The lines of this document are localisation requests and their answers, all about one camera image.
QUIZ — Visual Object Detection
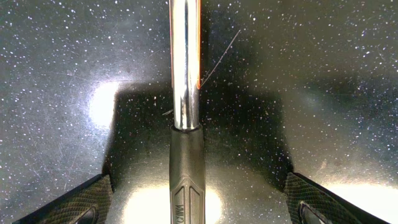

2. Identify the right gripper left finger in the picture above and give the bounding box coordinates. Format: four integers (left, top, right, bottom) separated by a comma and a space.
12, 173, 114, 224

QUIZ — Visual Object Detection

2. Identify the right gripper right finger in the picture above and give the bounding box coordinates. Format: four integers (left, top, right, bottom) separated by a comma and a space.
283, 172, 391, 224

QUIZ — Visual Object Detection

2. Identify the hammer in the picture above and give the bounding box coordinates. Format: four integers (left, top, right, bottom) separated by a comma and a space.
169, 0, 206, 224

